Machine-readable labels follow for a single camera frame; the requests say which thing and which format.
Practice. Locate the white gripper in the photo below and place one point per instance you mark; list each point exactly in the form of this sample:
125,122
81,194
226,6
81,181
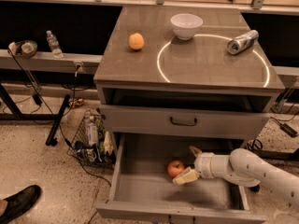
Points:
207,164

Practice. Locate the red apple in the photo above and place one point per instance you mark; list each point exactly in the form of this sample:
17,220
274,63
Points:
175,168

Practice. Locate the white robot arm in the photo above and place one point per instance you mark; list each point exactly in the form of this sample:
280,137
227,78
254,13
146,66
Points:
243,168

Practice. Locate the open grey middle drawer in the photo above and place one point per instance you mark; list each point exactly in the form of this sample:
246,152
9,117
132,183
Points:
142,189

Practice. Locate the grey drawer cabinet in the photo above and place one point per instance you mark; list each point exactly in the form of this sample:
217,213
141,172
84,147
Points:
197,74

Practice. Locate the closed grey upper drawer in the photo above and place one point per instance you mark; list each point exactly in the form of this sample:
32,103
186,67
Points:
183,122

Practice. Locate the black power adapter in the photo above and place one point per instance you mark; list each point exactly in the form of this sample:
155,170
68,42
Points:
287,129

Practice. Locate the silver drink can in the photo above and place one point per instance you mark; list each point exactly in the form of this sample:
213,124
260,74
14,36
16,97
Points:
242,42

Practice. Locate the orange fruit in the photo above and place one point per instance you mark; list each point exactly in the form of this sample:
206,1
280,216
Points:
136,41

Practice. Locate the white bowl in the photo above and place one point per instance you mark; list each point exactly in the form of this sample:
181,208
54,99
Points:
185,26

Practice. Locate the black table leg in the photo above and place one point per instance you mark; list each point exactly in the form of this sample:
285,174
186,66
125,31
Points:
51,140

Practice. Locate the black shoe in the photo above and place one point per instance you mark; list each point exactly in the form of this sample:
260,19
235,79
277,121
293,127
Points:
18,204

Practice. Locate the clear plastic water bottle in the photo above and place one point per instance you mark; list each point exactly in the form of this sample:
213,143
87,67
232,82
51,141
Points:
54,44

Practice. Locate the dish with items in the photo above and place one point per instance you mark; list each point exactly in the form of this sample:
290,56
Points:
23,49

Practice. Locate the wire basket with bottles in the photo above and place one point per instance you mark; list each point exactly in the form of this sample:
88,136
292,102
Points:
92,144

